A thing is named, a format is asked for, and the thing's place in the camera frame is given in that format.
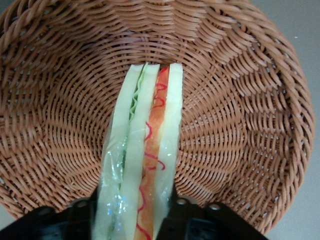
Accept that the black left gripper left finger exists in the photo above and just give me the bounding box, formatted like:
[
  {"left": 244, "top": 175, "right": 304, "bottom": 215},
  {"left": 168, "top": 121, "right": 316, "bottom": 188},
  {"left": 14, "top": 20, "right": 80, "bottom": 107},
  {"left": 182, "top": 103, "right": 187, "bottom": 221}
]
[{"left": 0, "top": 194, "right": 100, "bottom": 240}]

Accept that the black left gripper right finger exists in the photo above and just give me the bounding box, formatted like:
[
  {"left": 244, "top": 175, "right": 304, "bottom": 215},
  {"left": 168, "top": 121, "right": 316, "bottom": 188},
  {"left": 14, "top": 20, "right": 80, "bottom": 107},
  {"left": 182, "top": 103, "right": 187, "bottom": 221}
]
[{"left": 154, "top": 192, "right": 270, "bottom": 240}]

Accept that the triangle sandwich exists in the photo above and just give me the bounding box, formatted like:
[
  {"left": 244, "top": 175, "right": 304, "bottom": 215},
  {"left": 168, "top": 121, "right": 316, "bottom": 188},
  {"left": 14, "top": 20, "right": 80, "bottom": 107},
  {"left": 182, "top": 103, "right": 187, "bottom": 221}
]
[{"left": 91, "top": 62, "right": 185, "bottom": 240}]

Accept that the brown round wicker basket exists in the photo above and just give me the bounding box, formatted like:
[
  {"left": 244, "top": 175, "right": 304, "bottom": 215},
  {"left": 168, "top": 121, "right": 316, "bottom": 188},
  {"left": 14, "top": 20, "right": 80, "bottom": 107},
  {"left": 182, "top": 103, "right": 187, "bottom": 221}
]
[{"left": 0, "top": 0, "right": 316, "bottom": 236}]

